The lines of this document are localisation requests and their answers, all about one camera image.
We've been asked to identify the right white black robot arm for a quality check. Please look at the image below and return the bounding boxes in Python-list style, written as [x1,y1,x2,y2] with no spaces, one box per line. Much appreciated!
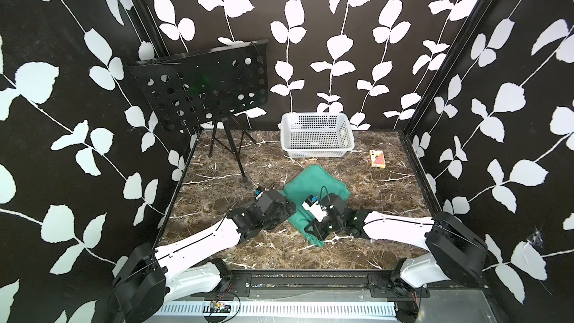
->
[303,194,487,295]

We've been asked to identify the black front mounting rail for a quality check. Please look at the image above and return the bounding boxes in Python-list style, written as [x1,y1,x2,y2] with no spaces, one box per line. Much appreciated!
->
[123,270,476,299]

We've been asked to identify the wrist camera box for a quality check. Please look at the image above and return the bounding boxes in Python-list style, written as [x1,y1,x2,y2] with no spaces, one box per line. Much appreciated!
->
[255,187,284,212]
[302,195,332,222]

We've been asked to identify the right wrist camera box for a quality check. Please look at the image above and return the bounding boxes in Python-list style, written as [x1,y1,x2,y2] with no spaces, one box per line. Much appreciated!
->
[302,195,332,222]

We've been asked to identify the white plastic mesh basket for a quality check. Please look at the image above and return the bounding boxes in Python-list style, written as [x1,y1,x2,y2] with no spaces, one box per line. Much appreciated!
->
[280,112,355,159]

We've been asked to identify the green long pants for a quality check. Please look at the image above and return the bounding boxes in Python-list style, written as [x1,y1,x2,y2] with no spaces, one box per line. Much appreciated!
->
[281,164,351,248]

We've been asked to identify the small green circuit board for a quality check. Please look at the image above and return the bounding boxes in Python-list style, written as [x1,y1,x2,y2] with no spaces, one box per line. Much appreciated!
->
[209,301,233,315]

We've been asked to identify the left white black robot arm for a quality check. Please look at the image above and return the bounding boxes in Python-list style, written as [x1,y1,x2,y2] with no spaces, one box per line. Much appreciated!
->
[107,192,296,322]

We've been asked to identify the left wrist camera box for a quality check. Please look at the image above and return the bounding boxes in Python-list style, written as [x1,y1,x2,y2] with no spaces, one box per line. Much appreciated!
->
[255,187,284,212]

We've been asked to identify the white slotted cable duct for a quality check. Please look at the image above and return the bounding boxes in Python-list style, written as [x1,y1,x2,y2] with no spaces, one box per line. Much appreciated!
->
[155,301,396,319]

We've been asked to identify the black perforated music stand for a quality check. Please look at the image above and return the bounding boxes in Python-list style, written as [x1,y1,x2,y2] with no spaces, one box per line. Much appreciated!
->
[128,39,269,159]

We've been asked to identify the small orange card box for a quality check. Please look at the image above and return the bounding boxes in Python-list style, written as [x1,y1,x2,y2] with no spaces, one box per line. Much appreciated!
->
[369,150,387,168]

